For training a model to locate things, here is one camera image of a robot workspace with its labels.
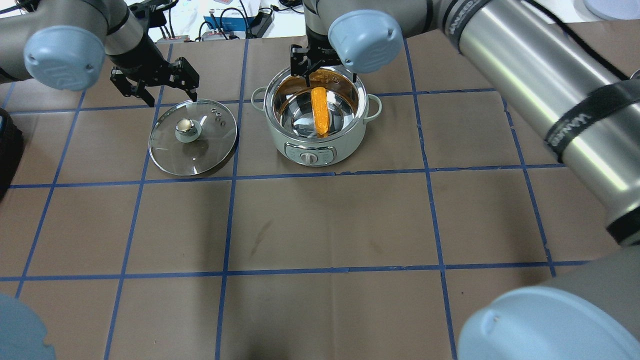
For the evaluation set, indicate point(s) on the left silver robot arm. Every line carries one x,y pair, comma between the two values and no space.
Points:
63,45

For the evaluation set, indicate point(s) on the pale green electric pot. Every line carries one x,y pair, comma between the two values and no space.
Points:
286,104

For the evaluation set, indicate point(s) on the blue white box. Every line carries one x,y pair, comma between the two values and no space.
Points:
236,18

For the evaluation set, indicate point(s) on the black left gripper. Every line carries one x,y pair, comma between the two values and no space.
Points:
140,56

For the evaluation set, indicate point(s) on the dark rice cooker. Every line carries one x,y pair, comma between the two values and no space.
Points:
12,146

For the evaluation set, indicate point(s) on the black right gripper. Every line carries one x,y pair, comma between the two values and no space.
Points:
316,46

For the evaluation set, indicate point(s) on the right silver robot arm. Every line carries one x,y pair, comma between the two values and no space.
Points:
587,114

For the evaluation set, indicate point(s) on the glass pot lid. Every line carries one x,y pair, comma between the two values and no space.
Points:
193,137

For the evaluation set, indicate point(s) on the brown paper table cover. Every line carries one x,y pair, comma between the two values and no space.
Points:
449,201

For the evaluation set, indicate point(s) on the yellow corn cob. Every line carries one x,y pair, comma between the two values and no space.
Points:
320,111

